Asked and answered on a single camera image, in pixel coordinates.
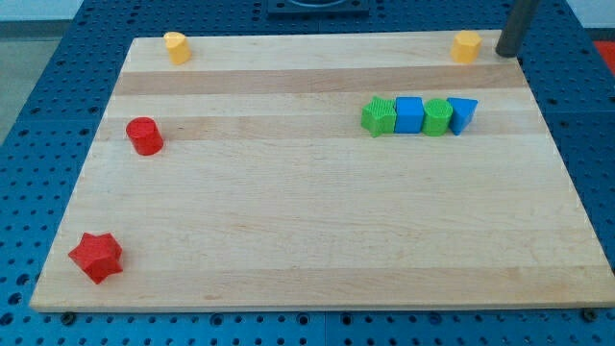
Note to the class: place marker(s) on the blue triangle block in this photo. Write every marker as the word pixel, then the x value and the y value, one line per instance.
pixel 463 113

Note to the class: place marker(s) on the green star block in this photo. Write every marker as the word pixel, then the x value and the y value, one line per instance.
pixel 379 117

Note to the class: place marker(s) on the red cylinder block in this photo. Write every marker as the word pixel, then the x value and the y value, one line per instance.
pixel 144 134

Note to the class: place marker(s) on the yellow hexagon block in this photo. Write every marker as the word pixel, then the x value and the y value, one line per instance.
pixel 466 46

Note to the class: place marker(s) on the red star block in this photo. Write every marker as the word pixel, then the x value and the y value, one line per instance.
pixel 98 256

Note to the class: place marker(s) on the green cylinder block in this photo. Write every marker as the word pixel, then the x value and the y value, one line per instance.
pixel 438 114

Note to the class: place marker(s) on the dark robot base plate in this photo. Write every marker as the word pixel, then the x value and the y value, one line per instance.
pixel 316 7

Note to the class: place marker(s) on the blue cube block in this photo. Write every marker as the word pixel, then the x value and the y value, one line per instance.
pixel 410 115

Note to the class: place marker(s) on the wooden board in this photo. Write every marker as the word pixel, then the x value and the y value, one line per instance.
pixel 269 195

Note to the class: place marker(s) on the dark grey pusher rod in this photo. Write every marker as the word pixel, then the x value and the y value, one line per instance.
pixel 516 27

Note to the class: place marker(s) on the yellow heart block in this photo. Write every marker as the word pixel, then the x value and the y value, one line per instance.
pixel 177 47

